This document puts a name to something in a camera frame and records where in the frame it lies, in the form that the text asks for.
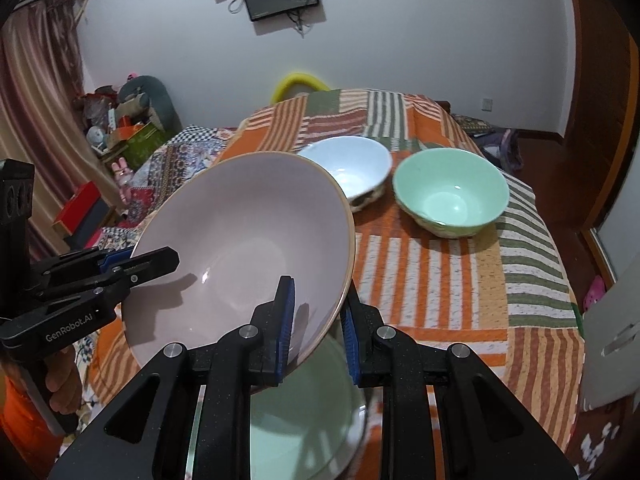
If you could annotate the red box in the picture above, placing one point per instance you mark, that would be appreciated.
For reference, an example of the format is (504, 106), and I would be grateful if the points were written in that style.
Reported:
(75, 207)

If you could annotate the white bowl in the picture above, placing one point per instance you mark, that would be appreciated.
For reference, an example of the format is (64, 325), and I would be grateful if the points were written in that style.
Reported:
(350, 160)

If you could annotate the white plastic board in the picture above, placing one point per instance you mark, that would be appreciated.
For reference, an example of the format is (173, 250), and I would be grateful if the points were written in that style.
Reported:
(612, 335)

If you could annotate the striped patchwork blanket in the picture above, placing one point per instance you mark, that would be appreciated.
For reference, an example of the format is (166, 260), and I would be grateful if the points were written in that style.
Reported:
(440, 285)

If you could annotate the wall socket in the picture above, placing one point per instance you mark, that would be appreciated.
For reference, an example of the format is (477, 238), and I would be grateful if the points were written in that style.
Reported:
(487, 104)

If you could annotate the orange cloth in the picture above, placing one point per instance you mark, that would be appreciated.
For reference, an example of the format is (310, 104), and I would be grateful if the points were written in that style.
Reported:
(20, 420)

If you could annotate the person's left hand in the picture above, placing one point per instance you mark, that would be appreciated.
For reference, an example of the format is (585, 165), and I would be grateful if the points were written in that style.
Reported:
(65, 380)

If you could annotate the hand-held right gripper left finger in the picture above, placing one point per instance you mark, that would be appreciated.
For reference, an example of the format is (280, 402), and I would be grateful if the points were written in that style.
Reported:
(285, 330)

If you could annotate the orange box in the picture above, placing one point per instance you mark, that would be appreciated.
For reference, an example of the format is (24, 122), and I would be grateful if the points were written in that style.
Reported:
(125, 135)

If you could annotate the patterned quilt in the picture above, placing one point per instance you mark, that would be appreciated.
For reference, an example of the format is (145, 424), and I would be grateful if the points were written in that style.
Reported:
(170, 165)

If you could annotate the white plate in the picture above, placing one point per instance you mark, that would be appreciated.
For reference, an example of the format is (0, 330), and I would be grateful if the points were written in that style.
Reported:
(196, 430)

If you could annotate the wooden door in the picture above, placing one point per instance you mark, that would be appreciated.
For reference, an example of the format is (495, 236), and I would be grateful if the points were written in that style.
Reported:
(605, 110)

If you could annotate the dark bag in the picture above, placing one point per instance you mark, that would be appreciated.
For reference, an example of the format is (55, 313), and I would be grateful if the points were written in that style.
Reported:
(495, 145)

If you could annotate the green bowl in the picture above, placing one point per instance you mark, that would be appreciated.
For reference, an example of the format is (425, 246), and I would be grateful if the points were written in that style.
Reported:
(450, 195)

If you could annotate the dark flat box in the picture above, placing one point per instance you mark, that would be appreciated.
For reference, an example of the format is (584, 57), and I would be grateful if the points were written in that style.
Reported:
(92, 225)

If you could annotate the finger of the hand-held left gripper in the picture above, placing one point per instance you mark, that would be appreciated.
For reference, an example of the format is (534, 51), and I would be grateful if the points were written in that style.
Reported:
(150, 262)
(112, 259)

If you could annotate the red plastic bag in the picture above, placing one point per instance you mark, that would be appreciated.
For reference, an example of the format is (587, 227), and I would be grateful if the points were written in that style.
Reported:
(95, 102)

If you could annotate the pink bunny toy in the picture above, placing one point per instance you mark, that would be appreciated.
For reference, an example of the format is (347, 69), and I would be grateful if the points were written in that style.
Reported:
(122, 170)

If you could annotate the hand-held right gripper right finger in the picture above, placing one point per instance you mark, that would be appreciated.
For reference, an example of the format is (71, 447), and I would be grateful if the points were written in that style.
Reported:
(350, 335)

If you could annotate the green cardboard box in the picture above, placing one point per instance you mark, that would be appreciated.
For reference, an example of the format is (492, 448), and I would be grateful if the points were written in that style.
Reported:
(145, 145)

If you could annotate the yellow foam tube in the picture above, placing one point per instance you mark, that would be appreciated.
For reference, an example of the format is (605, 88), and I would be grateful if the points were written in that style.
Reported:
(295, 82)

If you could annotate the striped brown curtain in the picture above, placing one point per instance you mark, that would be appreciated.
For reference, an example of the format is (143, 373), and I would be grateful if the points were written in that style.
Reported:
(35, 110)

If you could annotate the pink bowl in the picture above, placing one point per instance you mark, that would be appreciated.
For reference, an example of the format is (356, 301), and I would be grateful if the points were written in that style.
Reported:
(240, 230)

